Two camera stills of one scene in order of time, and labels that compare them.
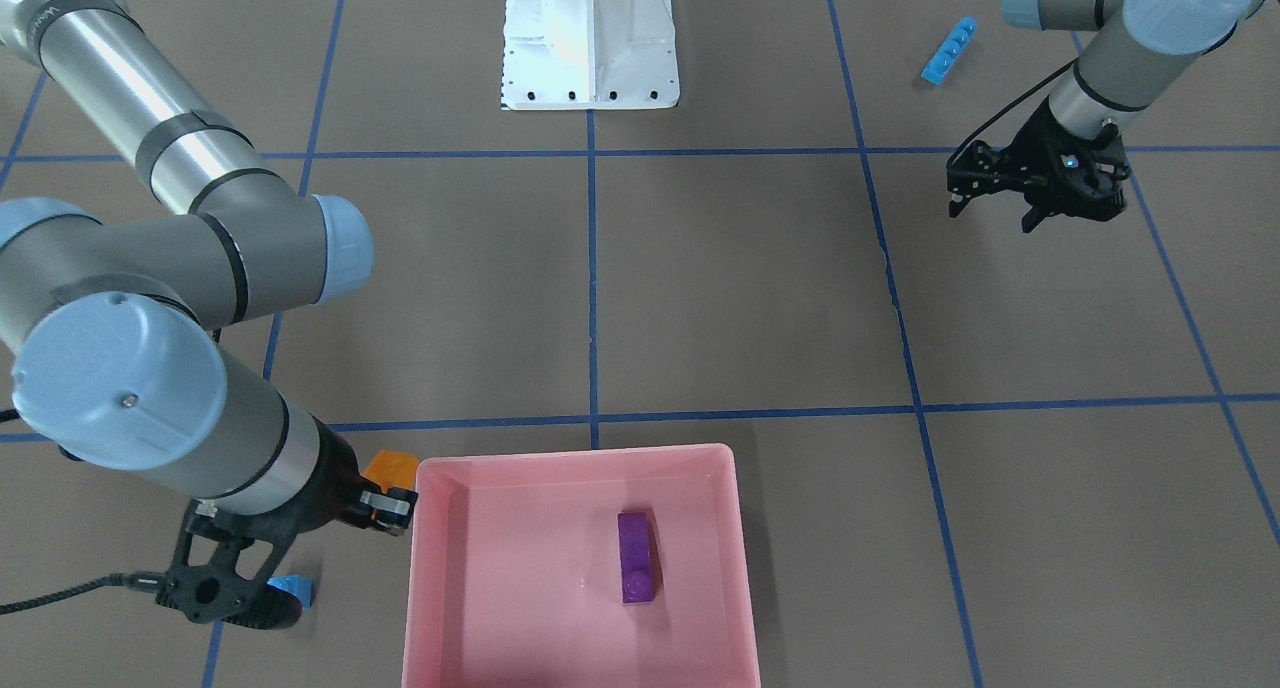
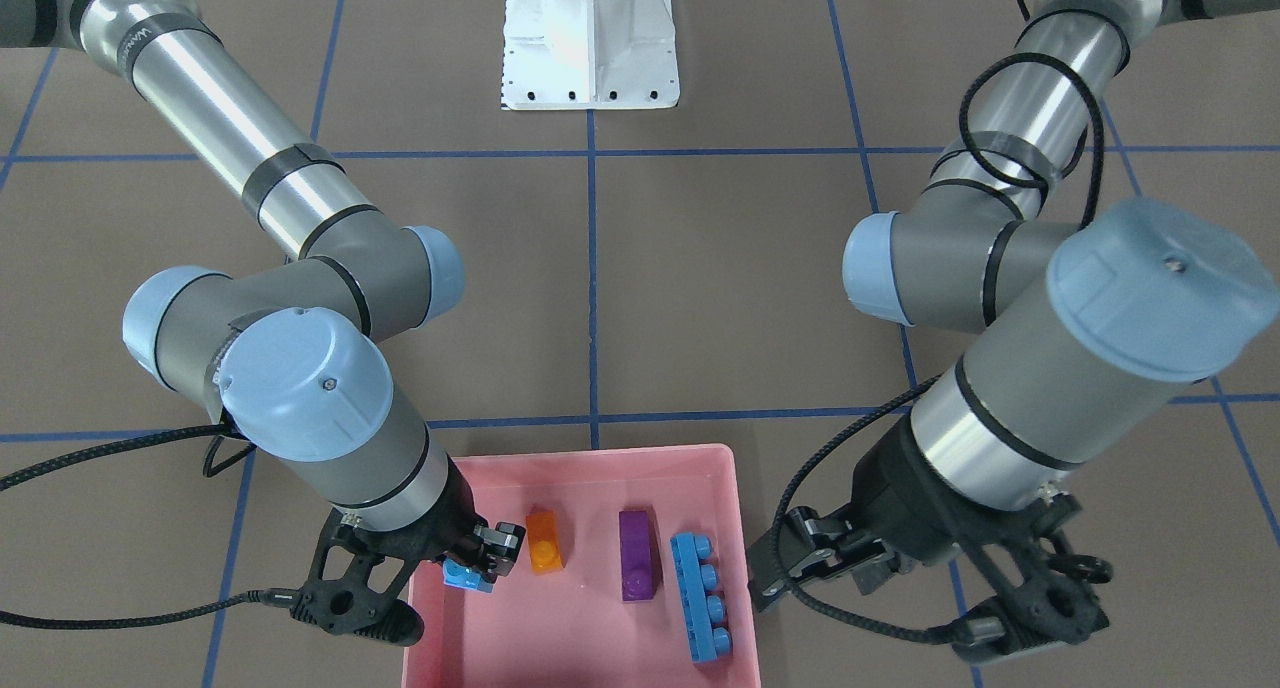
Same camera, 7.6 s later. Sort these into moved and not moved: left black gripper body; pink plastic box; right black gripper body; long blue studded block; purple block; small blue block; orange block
Moved: right black gripper body; orange block; long blue studded block; small blue block; left black gripper body
Not moved: purple block; pink plastic box
